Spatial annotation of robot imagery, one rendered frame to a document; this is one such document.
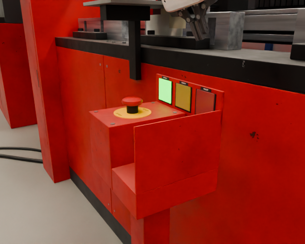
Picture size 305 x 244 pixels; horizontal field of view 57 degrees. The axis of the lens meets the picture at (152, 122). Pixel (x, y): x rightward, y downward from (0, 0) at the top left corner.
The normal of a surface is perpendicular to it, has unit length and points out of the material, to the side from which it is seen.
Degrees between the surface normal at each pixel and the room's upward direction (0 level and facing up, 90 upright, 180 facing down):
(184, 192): 90
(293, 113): 90
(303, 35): 90
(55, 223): 0
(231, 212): 90
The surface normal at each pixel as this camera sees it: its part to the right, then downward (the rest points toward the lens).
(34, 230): 0.00, -0.95
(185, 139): 0.51, 0.28
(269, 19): -0.82, 0.18
